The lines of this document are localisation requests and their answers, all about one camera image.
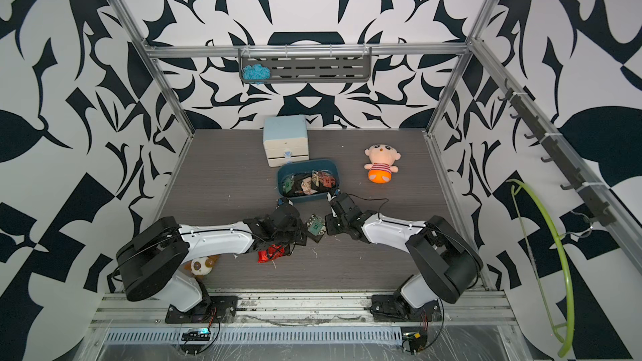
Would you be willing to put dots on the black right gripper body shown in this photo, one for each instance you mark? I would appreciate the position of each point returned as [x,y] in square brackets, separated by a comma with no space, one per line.
[332,225]

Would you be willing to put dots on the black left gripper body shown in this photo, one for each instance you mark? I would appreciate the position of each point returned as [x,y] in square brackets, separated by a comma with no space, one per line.
[294,233]

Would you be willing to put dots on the black tea red label bag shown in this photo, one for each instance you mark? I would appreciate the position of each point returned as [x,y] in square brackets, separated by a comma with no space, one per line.
[327,180]

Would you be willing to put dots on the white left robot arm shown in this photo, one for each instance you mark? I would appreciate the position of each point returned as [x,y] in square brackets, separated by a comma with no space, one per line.
[149,265]

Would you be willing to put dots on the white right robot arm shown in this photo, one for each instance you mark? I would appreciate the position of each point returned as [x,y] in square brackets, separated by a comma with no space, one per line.
[447,264]

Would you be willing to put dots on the teal label tea bag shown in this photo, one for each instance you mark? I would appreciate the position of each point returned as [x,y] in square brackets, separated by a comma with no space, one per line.
[288,184]

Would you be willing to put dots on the beige label floral tea bag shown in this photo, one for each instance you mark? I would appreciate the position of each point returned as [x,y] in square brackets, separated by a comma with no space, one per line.
[308,187]

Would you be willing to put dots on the teal plastic storage box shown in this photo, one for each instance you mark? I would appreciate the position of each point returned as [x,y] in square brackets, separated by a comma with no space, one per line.
[304,169]

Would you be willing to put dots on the blue white drawer box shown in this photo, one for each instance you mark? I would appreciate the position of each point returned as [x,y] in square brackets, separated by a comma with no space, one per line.
[285,140]

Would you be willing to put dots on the black right connector box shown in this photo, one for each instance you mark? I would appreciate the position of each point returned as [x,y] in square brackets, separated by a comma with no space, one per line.
[413,342]

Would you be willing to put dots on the pink plush doll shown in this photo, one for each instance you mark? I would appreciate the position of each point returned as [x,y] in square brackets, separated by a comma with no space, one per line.
[381,166]

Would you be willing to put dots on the brown plush toy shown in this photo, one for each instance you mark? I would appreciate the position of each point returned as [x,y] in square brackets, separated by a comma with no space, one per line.
[202,266]

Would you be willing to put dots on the green led circuit board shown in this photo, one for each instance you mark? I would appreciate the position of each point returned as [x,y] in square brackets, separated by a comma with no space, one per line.
[196,335]

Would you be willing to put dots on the blue crocheted cloth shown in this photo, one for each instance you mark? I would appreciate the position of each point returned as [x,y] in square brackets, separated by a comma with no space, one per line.
[256,73]

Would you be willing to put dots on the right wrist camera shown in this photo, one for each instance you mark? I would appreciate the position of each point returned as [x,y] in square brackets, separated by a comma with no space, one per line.
[334,195]

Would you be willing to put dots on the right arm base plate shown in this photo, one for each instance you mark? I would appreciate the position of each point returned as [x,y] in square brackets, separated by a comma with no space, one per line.
[393,308]

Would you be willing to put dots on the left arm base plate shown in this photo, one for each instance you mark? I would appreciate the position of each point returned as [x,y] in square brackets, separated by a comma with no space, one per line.
[219,306]

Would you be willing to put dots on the grey wall rack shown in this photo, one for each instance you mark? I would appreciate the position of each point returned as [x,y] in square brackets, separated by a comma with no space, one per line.
[310,64]

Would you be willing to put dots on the perforated metal front rail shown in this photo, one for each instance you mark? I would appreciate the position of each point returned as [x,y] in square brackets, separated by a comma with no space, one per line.
[260,335]

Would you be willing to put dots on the black hook rail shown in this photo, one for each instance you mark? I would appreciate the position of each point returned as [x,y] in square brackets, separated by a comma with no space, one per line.
[579,178]

